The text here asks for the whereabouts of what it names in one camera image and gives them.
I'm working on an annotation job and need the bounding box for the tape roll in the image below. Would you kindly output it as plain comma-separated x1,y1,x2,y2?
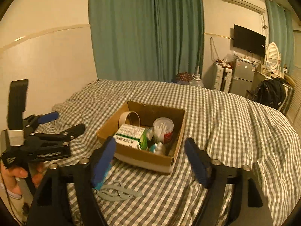
118,111,141,127

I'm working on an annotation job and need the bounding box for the white green medicine box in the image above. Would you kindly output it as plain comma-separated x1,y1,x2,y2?
113,124,147,150

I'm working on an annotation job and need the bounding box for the clear cotton swab jar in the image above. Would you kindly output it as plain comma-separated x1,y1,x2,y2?
153,117,174,144

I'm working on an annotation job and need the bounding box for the person left hand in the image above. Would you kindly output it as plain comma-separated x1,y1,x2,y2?
1,161,44,195

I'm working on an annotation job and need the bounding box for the grey checkered bed cover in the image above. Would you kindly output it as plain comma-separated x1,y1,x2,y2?
35,79,301,226

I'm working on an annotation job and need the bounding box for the cardboard box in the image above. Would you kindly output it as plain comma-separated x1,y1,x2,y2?
97,101,186,173

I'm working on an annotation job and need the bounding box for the black backpack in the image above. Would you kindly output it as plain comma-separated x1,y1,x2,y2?
253,78,286,110

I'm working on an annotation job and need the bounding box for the green curtain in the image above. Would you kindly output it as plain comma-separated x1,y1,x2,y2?
89,0,204,82

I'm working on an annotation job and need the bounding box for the brown patterned cushion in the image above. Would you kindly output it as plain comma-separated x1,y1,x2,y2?
175,72,193,83

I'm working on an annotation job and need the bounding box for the grey mini fridge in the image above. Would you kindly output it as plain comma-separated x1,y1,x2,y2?
230,60,255,96

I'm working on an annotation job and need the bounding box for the white suitcase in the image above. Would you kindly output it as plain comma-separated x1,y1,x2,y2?
213,63,233,92

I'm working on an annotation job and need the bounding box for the clear water jug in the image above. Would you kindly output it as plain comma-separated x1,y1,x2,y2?
190,73,204,88

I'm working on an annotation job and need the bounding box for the white oval vanity mirror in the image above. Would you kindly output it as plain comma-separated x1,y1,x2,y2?
265,42,281,70

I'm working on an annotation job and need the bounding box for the teal window curtain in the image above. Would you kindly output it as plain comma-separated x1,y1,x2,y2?
265,0,294,73

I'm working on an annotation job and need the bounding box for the black wall television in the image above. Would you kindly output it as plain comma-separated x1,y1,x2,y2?
233,24,266,57

